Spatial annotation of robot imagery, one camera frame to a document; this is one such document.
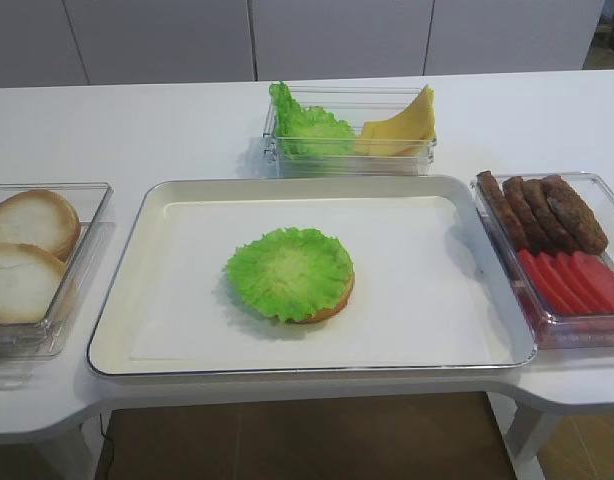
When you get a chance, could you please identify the brown meat patty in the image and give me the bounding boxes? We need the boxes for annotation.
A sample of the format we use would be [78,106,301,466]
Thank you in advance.
[503,176,554,255]
[477,170,529,251]
[522,179,579,254]
[540,175,608,255]

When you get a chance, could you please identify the bottom bun on tray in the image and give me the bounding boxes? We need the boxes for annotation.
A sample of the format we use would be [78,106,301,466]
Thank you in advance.
[287,261,355,324]

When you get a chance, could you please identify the leftmost red tomato slice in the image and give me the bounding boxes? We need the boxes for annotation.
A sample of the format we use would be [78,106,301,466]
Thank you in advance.
[518,250,577,315]

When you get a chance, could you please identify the remaining green lettuce leaves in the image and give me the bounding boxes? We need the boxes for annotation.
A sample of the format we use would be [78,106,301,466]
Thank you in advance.
[269,82,355,157]

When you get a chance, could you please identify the bun half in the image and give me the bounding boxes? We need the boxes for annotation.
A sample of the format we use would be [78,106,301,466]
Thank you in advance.
[0,243,66,324]
[0,189,81,261]

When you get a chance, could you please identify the white metal baking tray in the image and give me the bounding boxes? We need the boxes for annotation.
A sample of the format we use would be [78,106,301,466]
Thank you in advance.
[88,176,537,376]

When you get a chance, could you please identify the upright yellow cheese slice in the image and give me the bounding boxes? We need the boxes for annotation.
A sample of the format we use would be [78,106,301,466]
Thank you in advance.
[360,85,435,141]

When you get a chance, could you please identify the rightmost brown meat patty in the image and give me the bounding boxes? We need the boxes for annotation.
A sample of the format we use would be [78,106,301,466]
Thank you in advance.
[540,175,608,255]

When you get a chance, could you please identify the front bun half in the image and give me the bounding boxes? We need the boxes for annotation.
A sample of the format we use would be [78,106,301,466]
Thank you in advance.
[0,243,66,324]

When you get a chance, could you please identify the rightmost red tomato slice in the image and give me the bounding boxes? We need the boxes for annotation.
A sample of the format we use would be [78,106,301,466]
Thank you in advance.
[570,252,614,313]

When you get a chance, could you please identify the red tomato slice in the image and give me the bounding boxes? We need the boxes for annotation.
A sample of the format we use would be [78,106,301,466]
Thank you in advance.
[555,253,610,314]
[518,250,577,315]
[570,252,614,313]
[536,253,596,315]

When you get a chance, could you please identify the clear lettuce cheese container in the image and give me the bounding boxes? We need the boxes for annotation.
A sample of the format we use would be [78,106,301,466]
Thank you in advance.
[263,84,436,178]

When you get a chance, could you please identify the green lettuce leaf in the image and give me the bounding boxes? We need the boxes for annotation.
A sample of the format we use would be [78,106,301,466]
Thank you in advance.
[225,227,354,324]

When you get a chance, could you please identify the clear left bun container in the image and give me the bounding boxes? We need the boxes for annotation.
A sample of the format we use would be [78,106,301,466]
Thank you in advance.
[0,182,113,357]

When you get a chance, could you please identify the rear bun half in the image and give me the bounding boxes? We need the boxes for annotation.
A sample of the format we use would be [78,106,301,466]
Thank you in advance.
[0,189,81,261]

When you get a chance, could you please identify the clear patty tomato container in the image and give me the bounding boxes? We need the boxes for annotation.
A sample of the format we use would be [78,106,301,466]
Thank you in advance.
[472,173,614,349]

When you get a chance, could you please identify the leftmost brown meat patty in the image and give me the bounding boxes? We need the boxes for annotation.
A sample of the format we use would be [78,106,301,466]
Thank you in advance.
[477,170,529,251]

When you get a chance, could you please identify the flat yellow cheese slices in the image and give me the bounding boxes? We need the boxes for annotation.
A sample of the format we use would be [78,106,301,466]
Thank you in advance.
[353,122,435,157]

